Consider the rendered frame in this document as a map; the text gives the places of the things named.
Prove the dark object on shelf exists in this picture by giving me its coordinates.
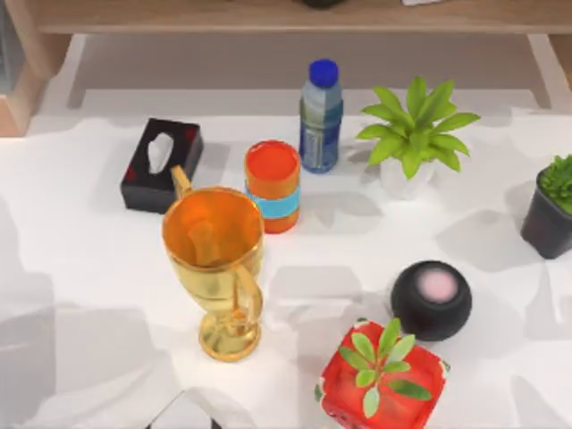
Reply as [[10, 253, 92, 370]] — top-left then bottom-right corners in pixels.
[[302, 0, 349, 11]]

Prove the orange can with blue band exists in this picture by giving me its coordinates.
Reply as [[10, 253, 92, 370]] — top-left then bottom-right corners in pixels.
[[243, 139, 302, 235]]

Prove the clear bottle with blue cap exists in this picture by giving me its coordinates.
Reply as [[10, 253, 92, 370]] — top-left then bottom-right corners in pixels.
[[299, 58, 344, 174]]

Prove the green plant in black pot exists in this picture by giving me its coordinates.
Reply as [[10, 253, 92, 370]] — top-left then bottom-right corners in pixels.
[[520, 154, 572, 260]]

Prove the black tissue box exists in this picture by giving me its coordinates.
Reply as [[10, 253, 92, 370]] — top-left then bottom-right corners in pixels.
[[120, 117, 206, 215]]

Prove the gold trophy cup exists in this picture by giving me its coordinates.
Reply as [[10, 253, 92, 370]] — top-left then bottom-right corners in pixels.
[[161, 164, 265, 364]]

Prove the black round speaker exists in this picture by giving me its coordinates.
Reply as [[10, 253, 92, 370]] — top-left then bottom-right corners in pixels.
[[391, 260, 473, 342]]

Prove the wooden open shelf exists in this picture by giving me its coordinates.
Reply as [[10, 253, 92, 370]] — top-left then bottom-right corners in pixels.
[[0, 0, 572, 138]]

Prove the green plant in white pot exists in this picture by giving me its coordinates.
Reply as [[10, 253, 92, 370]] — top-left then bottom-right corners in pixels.
[[355, 75, 482, 201]]

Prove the green plant in red pot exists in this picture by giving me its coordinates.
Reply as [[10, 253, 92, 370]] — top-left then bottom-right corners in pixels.
[[314, 317, 451, 429]]

